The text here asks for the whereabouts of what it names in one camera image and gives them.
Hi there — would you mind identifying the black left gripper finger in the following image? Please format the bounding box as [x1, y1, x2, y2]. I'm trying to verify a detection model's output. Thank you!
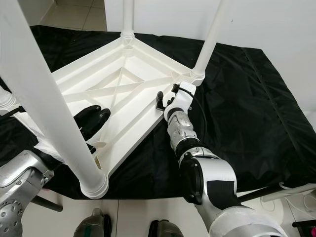
[85, 109, 112, 143]
[73, 105, 102, 130]

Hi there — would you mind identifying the white plastic ribbed table top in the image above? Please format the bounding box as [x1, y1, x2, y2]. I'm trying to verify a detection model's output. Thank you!
[0, 32, 205, 198]

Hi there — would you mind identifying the white tapered plastic table leg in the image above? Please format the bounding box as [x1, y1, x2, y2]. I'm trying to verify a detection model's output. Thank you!
[0, 89, 16, 110]
[190, 0, 233, 80]
[0, 0, 109, 199]
[121, 0, 135, 40]

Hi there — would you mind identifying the black table cloth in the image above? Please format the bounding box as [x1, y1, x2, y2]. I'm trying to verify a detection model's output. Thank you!
[0, 25, 316, 200]

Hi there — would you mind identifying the grey robot left foot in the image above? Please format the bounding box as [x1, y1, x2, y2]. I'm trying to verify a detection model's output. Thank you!
[74, 208, 112, 237]

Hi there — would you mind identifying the grey robot foot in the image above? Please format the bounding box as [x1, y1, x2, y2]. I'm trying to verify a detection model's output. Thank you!
[74, 208, 112, 237]
[148, 220, 183, 237]

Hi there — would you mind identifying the grey robot right foot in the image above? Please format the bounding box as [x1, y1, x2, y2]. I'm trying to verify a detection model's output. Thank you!
[148, 220, 183, 237]

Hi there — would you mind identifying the black plastic box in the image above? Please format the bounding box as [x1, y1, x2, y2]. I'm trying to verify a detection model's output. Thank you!
[292, 220, 316, 229]

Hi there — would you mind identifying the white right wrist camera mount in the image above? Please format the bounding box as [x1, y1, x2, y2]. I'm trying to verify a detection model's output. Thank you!
[164, 83, 197, 119]

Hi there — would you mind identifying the black metal frame bar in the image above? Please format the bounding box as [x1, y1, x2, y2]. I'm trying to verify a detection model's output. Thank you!
[32, 195, 64, 213]
[237, 184, 289, 203]

